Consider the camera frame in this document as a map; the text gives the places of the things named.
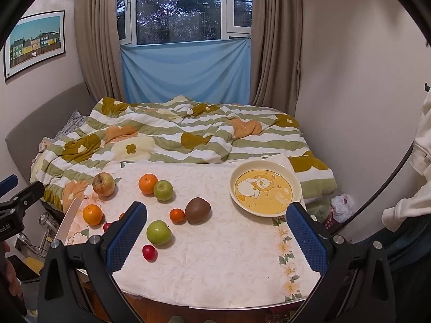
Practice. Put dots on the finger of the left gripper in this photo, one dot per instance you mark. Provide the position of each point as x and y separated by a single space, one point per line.
24 199
8 184

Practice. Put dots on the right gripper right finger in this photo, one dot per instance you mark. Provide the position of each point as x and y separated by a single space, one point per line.
356 282

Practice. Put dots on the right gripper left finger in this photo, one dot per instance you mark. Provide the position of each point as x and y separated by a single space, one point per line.
61 295

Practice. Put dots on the red cherry tomato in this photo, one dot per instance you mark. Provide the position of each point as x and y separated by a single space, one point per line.
149 253
106 226

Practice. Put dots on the large orange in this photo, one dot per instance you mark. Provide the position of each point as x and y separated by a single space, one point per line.
92 214
146 183

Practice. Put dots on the red cherry tomato front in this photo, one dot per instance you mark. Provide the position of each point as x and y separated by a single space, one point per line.
149 253

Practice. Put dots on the red yellow apple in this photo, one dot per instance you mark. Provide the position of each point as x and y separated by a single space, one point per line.
103 184

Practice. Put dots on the large green apple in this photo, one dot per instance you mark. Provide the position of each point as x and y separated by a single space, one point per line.
158 232

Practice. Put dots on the small green apple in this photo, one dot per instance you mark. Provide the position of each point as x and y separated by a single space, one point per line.
163 190

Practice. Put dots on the brown kiwi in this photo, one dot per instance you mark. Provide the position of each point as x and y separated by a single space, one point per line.
197 210

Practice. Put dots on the left hand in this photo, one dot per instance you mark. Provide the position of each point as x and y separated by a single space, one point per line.
14 286

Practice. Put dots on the grey bed headboard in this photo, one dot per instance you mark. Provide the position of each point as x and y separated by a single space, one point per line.
46 121

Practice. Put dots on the white plastic bag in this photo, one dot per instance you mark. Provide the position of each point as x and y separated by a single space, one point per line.
342 207

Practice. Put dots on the small tangerine near kiwi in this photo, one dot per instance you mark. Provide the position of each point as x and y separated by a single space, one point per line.
177 216

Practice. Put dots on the floral white tablecloth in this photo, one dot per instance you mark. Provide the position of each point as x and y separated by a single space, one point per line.
231 260

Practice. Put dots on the cream cartoon plate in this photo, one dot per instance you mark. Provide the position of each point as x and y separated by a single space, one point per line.
264 188

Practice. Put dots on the framed houses picture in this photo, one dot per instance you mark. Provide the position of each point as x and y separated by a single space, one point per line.
36 38

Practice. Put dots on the green striped floral blanket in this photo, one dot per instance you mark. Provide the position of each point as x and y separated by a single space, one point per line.
178 131

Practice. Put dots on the left beige curtain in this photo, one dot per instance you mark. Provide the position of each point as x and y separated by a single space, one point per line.
98 48

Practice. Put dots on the beige curtain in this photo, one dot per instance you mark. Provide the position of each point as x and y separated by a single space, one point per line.
98 48
276 45

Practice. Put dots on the blue cloth under window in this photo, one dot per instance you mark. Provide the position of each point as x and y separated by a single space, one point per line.
212 71

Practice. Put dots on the right beige curtain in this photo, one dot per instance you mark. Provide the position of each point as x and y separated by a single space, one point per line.
276 45

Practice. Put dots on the window with white frame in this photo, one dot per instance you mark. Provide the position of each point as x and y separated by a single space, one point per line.
171 21

